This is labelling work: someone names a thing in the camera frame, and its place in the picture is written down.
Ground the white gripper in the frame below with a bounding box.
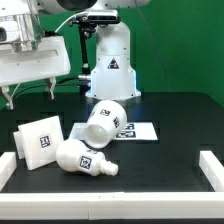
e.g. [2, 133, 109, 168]
[0, 36, 71, 110]

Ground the white lamp base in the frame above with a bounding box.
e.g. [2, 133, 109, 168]
[13, 116, 64, 170]

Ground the white lamp bulb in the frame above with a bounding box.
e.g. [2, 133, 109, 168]
[56, 139, 118, 176]

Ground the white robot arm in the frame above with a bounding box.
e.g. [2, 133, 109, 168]
[0, 0, 151, 108]

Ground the white lamp shade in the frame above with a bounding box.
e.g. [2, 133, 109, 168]
[83, 100, 127, 149]

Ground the white left barrier block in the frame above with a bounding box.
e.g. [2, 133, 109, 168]
[0, 152, 17, 191]

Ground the white barrier block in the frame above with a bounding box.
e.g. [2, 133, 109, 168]
[199, 151, 224, 192]
[0, 152, 17, 191]

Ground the white marker paper sheet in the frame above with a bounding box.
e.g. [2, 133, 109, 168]
[69, 122, 158, 141]

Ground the white right barrier block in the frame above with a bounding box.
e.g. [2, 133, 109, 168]
[199, 151, 224, 192]

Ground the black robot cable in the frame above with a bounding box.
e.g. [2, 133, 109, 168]
[9, 76, 84, 103]

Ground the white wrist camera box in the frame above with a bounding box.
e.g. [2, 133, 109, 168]
[0, 14, 42, 52]

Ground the white camera cable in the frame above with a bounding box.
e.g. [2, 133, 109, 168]
[6, 11, 88, 104]

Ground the white front barrier wall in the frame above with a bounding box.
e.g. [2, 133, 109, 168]
[0, 192, 224, 220]

